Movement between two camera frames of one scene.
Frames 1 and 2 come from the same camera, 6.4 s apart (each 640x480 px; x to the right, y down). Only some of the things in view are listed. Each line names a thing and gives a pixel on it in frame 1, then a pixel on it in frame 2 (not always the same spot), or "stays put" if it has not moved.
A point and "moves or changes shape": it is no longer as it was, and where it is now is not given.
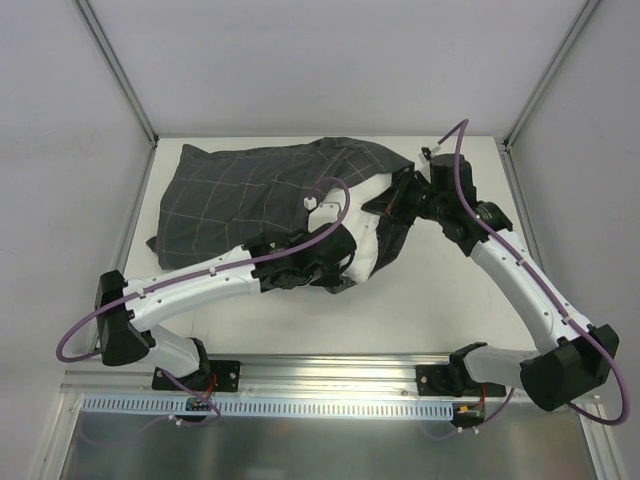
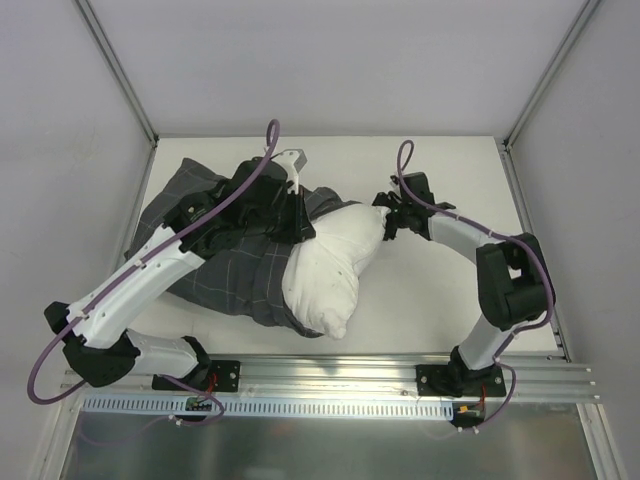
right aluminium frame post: [519, 123] stays put
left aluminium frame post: [117, 69] stays put
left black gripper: [333, 255] -> [298, 220]
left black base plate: [221, 376] stays put
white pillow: [361, 223] moves or changes shape
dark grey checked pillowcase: [215, 201] moves or changes shape
